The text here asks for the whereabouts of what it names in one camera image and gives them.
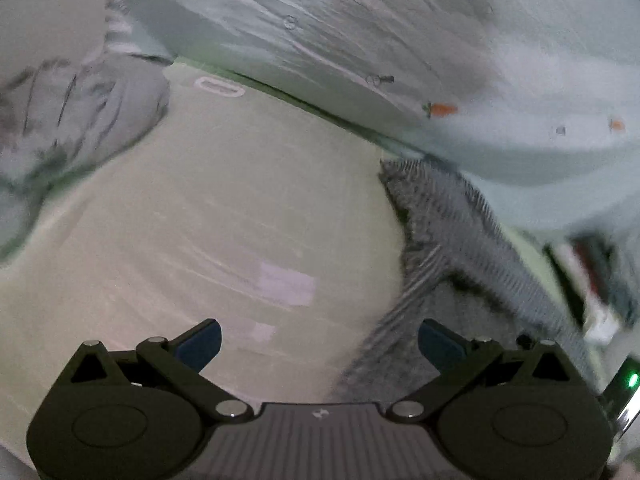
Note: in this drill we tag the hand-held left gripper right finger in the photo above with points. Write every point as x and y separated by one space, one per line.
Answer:
440 346

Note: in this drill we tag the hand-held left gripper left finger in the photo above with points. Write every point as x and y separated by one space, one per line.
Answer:
200 346

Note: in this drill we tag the blue white plaid shirt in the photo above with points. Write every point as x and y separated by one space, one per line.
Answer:
450 220

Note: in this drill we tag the white folded garment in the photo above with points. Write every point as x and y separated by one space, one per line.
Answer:
602 330

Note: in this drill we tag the white tape piece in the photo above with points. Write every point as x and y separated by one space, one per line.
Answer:
262 332
285 284

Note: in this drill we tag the teal folded garment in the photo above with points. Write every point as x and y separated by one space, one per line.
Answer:
622 285

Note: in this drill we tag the red folded garment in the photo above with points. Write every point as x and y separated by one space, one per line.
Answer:
592 275

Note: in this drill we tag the grey garment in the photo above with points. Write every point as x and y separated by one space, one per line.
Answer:
100 110

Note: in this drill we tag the pale carrot print quilt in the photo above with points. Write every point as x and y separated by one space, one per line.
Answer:
350 20

